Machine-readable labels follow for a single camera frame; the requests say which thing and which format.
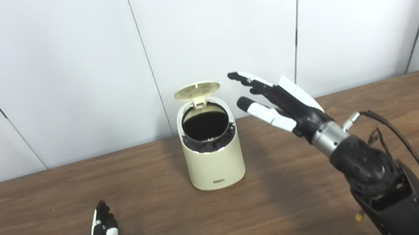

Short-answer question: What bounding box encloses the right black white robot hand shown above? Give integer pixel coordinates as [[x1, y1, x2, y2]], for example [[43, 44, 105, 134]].
[[226, 56, 337, 156]]

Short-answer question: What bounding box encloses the round cream bin lid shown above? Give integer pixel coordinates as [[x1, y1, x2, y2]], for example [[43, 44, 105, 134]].
[[172, 79, 223, 103]]

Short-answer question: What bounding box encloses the black bin liner bag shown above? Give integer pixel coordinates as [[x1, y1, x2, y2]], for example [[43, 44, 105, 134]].
[[177, 100, 240, 157]]

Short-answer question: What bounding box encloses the cream-colored cylindrical bin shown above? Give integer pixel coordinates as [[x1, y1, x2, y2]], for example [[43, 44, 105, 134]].
[[171, 77, 248, 195]]

